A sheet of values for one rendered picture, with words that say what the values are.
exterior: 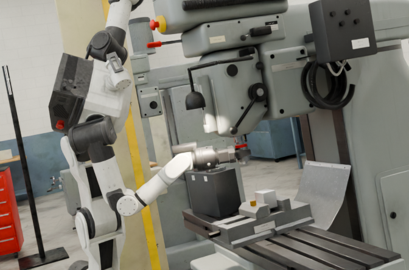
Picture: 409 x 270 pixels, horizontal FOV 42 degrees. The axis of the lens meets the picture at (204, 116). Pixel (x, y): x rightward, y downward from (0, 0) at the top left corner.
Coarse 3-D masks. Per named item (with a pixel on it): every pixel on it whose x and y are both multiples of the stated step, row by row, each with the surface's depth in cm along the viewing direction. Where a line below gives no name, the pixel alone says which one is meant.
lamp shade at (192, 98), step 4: (192, 92) 187; (196, 92) 187; (188, 96) 187; (192, 96) 186; (196, 96) 186; (200, 96) 187; (188, 100) 187; (192, 100) 186; (196, 100) 186; (200, 100) 186; (204, 100) 189; (188, 104) 187; (192, 104) 186; (196, 104) 186; (200, 104) 186; (204, 104) 188; (188, 108) 187; (192, 108) 186; (196, 108) 186
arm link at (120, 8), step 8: (112, 0) 225; (120, 0) 225; (128, 0) 227; (112, 8) 225; (120, 8) 224; (128, 8) 227; (136, 8) 232; (112, 16) 223; (120, 16) 223; (128, 16) 226; (112, 24) 221; (120, 24) 222
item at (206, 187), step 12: (216, 168) 227; (228, 168) 229; (192, 180) 237; (204, 180) 228; (216, 180) 223; (228, 180) 226; (192, 192) 239; (204, 192) 230; (216, 192) 223; (228, 192) 226; (192, 204) 240; (204, 204) 232; (216, 204) 224; (228, 204) 226; (240, 204) 229
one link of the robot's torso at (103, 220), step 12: (72, 156) 227; (72, 168) 230; (84, 168) 227; (84, 180) 226; (96, 180) 235; (84, 192) 231; (96, 192) 235; (84, 204) 233; (96, 204) 229; (108, 204) 232; (84, 216) 228; (96, 216) 228; (108, 216) 231; (120, 216) 236; (96, 228) 228; (108, 228) 231
